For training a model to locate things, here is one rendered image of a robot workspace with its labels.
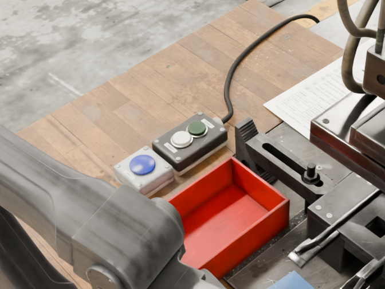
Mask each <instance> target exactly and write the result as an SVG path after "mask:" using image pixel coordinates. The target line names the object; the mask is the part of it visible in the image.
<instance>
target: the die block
mask: <svg viewBox="0 0 385 289"><path fill-rule="evenodd" d="M326 229H327V227H326V226H325V225H323V224H322V223H321V222H319V221H318V220H317V219H315V218H314V217H313V216H311V215H310V214H309V213H308V215H307V232H306V240H307V239H308V238H310V239H311V240H313V239H315V238H316V237H317V236H318V235H319V234H321V233H322V232H323V231H325V230H326ZM367 229H368V230H370V231H371V232H372V233H374V234H375V235H377V236H378V237H380V238H381V237H383V236H384V235H385V226H384V225H382V224H381V223H380V222H378V221H375V222H374V223H373V224H372V225H370V226H369V227H368V228H367ZM318 257H320V258H321V259H322V260H324V261H325V262H326V263H327V264H329V265H330V266H331V267H332V268H334V269H335V270H336V271H337V272H338V273H342V272H343V271H344V270H345V269H346V268H347V267H348V266H350V265H351V264H352V263H353V262H354V261H355V260H357V259H359V260H361V261H362V262H363V263H364V264H366V265H367V264H368V263H369V262H370V261H371V260H370V259H368V258H367V257H365V256H364V255H363V254H362V253H360V252H359V251H358V250H357V249H355V248H354V247H353V246H351V245H350V244H348V243H347V242H346V241H344V240H343V239H342V238H341V237H339V238H338V239H336V240H335V241H334V242H333V243H332V244H330V245H329V246H328V247H326V249H324V250H323V251H321V252H320V253H319V254H318ZM381 277H383V278H384V279H385V271H384V270H383V272H382V274H381Z"/></svg>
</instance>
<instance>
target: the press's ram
mask: <svg viewBox="0 0 385 289"><path fill-rule="evenodd" d="M309 142H311V143H312V144H313V145H315V146H316V147H318V148H319V149H321V150H323V152H325V153H327V154H328V155H330V156H331V157H332V158H334V159H335V160H337V161H339V162H340V163H341V164H343V165H344V166H346V167H347V168H349V169H350V170H352V171H353V172H355V173H356V174H357V175H359V176H361V177H362V178H364V179H365V180H366V181H368V182H369V183H371V184H373V185H374V186H375V187H377V188H378V189H380V190H381V191H383V192H384V193H385V100H383V99H381V98H379V97H378V96H374V97H370V96H369V95H367V94H357V93H353V92H350V93H349V94H347V95H346V96H344V97H343V98H342V99H340V100H339V101H337V102H336V103H335V104H333V105H332V106H330V107H329V108H327V109H326V110H325V111H323V112H322V113H320V114H319V115H317V116H316V117H315V118H313V119H312V120H311V125H310V134H309Z"/></svg>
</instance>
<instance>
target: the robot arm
mask: <svg viewBox="0 0 385 289"><path fill-rule="evenodd" d="M15 216H16V217H18V218H19V219H20V220H22V221H23V222H25V223H26V224H27V225H28V226H30V227H31V228H32V229H34V230H35V231H36V232H37V233H38V234H39V235H40V236H41V237H42V238H43V239H44V240H45V241H46V242H47V243H48V244H49V245H50V246H51V247H52V248H53V249H54V250H55V252H56V253H57V254H58V257H59V258H61V259H63V261H65V262H67V263H68V264H70V265H71V266H72V267H73V273H74V274H76V275H77V276H79V277H80V278H82V279H83V280H85V281H86V282H87V283H89V284H90V285H91V287H92V289H227V288H226V287H225V286H224V285H223V284H222V283H221V282H220V281H219V280H218V279H217V278H216V277H215V276H214V275H213V274H212V273H211V272H209V271H208V270H207V269H201V270H198V269H196V268H194V267H191V266H189V265H187V264H184V263H182V262H181V261H180V260H181V258H182V256H183V255H184V254H185V253H186V249H185V246H184V235H185V232H184V228H183V224H182V220H181V217H180V214H179V212H178V211H177V210H176V208H175V207H174V206H173V205H172V204H170V203H169V202H168V201H166V200H164V199H162V198H158V197H155V198H152V199H149V198H147V197H146V196H144V195H142V194H141V193H139V192H138V191H136V190H135V189H133V188H131V187H130V186H128V185H126V184H125V183H122V184H121V185H120V187H119V188H117V187H115V186H113V185H112V184H110V183H109V182H107V181H105V180H103V179H100V178H94V177H91V176H89V175H86V174H84V173H81V172H79V171H77V170H75V169H73V168H71V167H69V166H67V165H65V164H63V163H61V162H59V161H58V160H56V159H54V158H52V157H51V156H49V155H47V154H46V153H45V152H43V151H41V150H40V149H38V148H36V147H35V146H33V145H32V144H31V143H29V142H27V141H26V140H24V139H22V138H21V137H20V136H18V135H16V134H15V133H13V132H12V131H10V130H9V129H7V128H6V127H4V126H3V125H1V124H0V289H78V288H77V286H76V285H75V284H74V283H73V282H71V281H70V280H68V279H67V278H66V277H65V276H63V275H62V274H61V273H60V272H59V271H58V270H57V269H56V268H54V266H53V265H52V264H51V263H50V262H49V261H48V259H47V258H46V257H45V256H44V254H43V253H42V252H41V251H40V249H39V248H38V247H37V246H36V244H35V243H34V241H33V240H32V239H31V237H30V236H29V235H28V233H27V232H26V231H25V230H24V228H23V227H22V225H21V224H20V223H19V222H18V220H17V219H16V218H15Z"/></svg>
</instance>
